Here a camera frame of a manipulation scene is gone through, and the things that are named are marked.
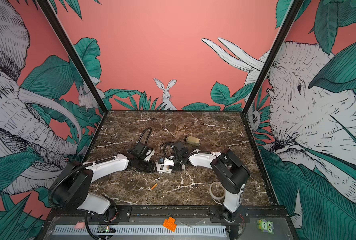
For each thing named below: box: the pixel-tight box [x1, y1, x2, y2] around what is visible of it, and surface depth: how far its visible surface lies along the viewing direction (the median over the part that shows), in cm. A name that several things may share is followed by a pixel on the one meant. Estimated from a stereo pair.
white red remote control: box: [155, 162, 172, 173], surface depth 90 cm
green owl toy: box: [257, 218, 275, 234], surface depth 72 cm
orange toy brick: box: [162, 216, 178, 233], surface depth 72 cm
